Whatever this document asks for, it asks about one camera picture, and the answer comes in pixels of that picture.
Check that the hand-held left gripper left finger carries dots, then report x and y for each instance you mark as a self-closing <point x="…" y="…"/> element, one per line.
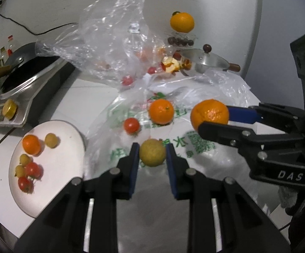
<point x="134" y="163"/>

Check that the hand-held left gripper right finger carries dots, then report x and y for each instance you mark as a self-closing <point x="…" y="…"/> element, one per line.
<point x="171" y="168"/>

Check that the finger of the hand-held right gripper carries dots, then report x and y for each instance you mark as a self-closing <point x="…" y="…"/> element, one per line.
<point x="243" y="114"/>
<point x="221" y="131"/>

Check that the yellow-brown longan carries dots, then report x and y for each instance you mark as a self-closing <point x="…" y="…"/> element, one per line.
<point x="24" y="159"/>
<point x="152" y="152"/>
<point x="20" y="170"/>
<point x="52" y="140"/>

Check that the large orange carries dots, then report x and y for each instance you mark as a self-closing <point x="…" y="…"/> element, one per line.
<point x="207" y="110"/>

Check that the white round plate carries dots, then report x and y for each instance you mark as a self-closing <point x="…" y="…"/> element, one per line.
<point x="63" y="152"/>

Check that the red cherry tomato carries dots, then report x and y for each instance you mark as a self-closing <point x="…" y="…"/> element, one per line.
<point x="25" y="184"/>
<point x="131" y="125"/>
<point x="33" y="170"/>

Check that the person's right forearm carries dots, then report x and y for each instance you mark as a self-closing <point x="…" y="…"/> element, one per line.
<point x="286" y="196"/>

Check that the green printed plastic bag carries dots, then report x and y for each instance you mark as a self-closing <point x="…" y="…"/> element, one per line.
<point x="178" y="137"/>

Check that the medium orange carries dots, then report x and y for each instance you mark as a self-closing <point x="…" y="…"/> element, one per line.
<point x="161" y="112"/>

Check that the steel pot lid brown knob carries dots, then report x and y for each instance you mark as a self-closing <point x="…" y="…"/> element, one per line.
<point x="207" y="58"/>

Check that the brown date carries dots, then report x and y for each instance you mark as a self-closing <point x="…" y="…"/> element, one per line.
<point x="175" y="41"/>
<point x="170" y="40"/>
<point x="185" y="42"/>
<point x="180" y="42"/>
<point x="190" y="42"/>

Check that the small orange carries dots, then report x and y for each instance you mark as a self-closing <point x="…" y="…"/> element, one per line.
<point x="31" y="144"/>

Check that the orange with stem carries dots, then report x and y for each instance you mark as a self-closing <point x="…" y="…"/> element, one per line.
<point x="182" y="22"/>

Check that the induction cooker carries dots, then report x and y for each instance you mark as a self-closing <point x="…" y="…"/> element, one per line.
<point x="49" y="76"/>

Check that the clear plastic bag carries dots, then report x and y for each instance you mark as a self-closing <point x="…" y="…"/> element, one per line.
<point x="107" y="31"/>

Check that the small clear bottle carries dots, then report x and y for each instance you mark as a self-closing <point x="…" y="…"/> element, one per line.
<point x="2" y="57"/>

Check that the red capped bottle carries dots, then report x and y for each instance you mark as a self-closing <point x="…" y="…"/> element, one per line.
<point x="10" y="46"/>

